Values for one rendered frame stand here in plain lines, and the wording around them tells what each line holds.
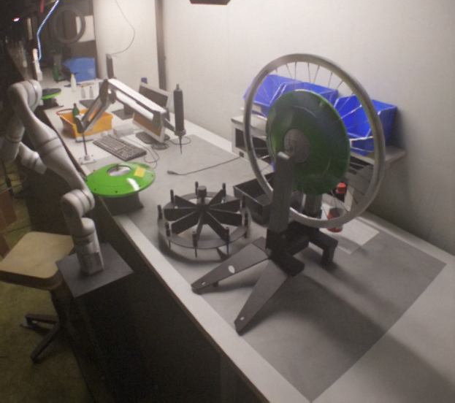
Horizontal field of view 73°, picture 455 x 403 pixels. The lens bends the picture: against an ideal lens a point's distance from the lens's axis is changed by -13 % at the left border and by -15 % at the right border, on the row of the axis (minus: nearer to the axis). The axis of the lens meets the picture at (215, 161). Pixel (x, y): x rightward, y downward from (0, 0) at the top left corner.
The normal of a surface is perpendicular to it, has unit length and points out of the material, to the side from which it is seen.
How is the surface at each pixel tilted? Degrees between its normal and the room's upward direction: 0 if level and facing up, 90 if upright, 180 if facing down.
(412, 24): 90
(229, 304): 0
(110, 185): 21
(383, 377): 0
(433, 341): 0
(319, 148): 87
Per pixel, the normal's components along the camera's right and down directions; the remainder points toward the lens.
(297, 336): -0.02, -0.91
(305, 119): -0.76, 0.11
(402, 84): -0.83, 0.25
